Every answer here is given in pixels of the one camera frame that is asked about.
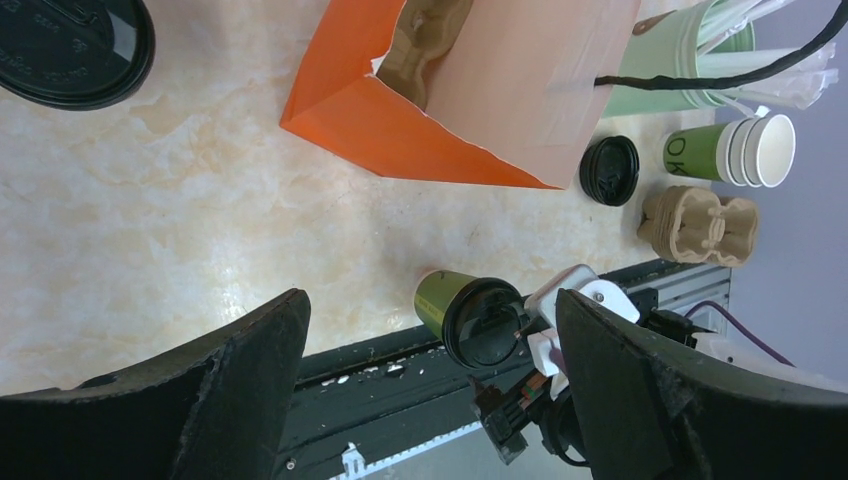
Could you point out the orange paper bag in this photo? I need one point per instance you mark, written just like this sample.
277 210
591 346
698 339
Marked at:
513 103

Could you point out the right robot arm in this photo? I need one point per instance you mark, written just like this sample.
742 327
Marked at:
681 329

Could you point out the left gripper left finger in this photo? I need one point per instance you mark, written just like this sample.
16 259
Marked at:
212 408

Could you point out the green straw holder cup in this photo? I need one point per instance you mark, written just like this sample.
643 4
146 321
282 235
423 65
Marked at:
672 44

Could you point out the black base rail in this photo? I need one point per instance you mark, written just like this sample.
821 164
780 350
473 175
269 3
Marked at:
396 394

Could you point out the cardboard cup carrier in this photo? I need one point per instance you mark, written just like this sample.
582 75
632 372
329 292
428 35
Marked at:
425 31
693 225

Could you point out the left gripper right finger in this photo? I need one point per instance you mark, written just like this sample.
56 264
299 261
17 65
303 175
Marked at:
649 407

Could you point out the stack of paper cups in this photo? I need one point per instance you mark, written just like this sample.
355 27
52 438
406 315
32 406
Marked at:
754 152

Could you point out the white wrapped straws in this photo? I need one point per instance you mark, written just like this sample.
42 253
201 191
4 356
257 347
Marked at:
762 60

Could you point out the black lid on table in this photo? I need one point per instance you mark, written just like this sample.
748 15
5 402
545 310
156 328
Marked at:
609 170

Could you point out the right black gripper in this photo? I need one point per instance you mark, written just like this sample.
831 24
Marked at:
505 414

